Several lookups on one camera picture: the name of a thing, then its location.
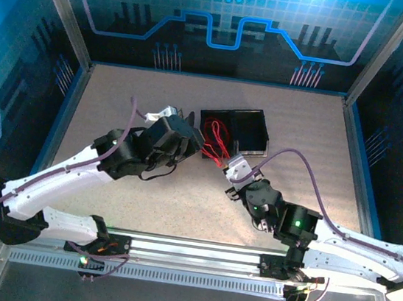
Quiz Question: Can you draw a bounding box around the black two-compartment tray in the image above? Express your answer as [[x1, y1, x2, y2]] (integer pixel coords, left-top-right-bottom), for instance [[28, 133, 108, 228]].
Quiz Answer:
[[193, 101, 275, 171]]

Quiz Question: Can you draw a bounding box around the small black controller board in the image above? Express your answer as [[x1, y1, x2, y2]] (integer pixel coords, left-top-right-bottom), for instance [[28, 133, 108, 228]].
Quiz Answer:
[[282, 283, 313, 301], [75, 251, 108, 280]]

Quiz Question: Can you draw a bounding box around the red cable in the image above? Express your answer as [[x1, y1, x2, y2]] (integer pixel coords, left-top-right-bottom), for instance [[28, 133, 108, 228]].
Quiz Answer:
[[197, 116, 236, 170]]

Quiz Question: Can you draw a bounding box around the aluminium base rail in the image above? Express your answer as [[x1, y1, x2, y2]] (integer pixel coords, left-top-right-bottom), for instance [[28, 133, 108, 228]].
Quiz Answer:
[[0, 212, 396, 297]]

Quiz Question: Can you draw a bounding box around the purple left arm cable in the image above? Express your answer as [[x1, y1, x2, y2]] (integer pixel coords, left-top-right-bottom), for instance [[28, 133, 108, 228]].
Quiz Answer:
[[0, 78, 153, 287]]

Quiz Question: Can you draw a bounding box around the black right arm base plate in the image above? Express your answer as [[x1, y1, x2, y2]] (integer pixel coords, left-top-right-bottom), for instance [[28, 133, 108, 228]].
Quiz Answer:
[[257, 252, 328, 286]]

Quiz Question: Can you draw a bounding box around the aluminium frame post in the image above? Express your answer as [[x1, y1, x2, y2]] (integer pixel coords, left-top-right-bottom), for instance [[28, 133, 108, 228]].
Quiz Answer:
[[16, 0, 104, 73], [342, 0, 403, 116]]

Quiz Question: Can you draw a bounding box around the slotted cable duct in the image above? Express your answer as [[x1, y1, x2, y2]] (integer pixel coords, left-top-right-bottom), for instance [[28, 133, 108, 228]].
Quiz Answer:
[[7, 247, 291, 301]]

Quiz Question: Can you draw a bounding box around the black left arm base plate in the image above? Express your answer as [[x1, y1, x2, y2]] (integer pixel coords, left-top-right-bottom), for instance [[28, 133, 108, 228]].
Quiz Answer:
[[63, 226, 134, 261]]

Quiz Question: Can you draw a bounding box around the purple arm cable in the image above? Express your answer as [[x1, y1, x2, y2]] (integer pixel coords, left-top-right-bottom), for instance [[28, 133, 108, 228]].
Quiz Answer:
[[214, 141, 403, 301], [0, 78, 153, 287]]

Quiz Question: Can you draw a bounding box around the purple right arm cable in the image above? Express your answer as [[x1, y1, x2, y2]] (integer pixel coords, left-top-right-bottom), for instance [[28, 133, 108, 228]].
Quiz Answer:
[[214, 141, 403, 301]]

